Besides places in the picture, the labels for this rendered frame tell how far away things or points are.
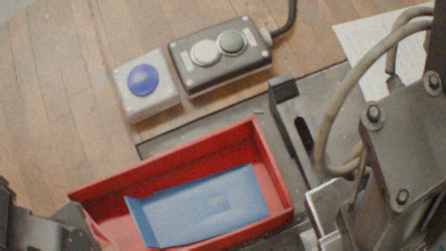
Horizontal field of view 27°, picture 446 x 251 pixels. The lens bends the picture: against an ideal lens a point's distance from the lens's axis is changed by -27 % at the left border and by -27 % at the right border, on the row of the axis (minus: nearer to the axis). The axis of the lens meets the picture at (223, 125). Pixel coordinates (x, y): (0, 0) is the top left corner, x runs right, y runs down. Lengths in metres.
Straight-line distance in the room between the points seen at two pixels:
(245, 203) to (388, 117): 0.62
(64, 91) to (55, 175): 0.12
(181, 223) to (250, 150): 0.12
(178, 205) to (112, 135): 0.12
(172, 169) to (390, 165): 0.67
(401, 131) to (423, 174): 0.04
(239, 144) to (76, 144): 0.20
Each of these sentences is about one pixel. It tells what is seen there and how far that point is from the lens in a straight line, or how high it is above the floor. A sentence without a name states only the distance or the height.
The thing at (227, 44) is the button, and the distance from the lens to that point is 1.41.
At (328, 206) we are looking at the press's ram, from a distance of 1.13.
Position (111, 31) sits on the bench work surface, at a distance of 1.48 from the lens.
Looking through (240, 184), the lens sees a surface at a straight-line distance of 1.38.
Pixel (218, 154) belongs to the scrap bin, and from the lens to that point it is 1.40.
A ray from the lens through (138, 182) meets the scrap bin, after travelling 1.39.
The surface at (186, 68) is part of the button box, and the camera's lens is 1.41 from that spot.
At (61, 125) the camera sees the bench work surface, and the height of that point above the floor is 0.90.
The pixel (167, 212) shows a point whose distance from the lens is 1.38.
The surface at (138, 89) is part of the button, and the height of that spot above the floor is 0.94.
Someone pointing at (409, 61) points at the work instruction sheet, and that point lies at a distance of 1.46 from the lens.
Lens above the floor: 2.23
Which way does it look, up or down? 70 degrees down
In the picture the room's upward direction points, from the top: 7 degrees counter-clockwise
